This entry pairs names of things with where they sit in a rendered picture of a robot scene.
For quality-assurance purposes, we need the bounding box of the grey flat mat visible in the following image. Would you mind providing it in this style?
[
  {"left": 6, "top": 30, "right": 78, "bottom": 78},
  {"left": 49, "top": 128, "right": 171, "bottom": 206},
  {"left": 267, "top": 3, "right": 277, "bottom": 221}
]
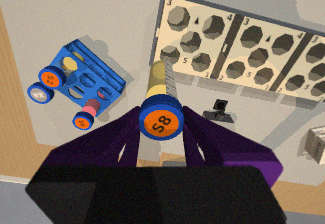
[{"left": 0, "top": 0, "right": 325, "bottom": 186}]

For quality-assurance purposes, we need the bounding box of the sample tube with blue cap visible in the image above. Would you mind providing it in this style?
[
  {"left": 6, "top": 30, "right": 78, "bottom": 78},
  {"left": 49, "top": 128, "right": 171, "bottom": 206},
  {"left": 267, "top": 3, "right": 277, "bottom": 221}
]
[
  {"left": 139, "top": 59, "right": 184, "bottom": 141},
  {"left": 38, "top": 51, "right": 85, "bottom": 90}
]

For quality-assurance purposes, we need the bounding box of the white tube rack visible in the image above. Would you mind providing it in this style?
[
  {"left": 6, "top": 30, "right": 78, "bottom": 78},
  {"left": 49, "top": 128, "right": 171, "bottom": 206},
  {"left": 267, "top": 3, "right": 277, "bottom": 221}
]
[{"left": 304, "top": 126, "right": 325, "bottom": 165}]

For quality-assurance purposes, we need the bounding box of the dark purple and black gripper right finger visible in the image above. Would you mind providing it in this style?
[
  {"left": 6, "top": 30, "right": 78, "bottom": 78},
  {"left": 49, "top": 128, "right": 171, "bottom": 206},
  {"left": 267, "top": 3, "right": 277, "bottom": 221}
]
[{"left": 182, "top": 106, "right": 283, "bottom": 188}]

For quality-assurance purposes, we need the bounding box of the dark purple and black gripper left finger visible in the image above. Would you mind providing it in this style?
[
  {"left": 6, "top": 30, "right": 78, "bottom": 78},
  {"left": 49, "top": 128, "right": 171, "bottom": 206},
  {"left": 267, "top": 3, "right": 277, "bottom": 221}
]
[{"left": 38, "top": 106, "right": 140, "bottom": 169}]

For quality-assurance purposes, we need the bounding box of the blue tube rack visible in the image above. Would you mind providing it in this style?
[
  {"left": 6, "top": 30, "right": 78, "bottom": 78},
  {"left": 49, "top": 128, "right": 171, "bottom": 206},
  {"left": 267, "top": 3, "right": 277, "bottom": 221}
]
[{"left": 49, "top": 39, "right": 126, "bottom": 117}]

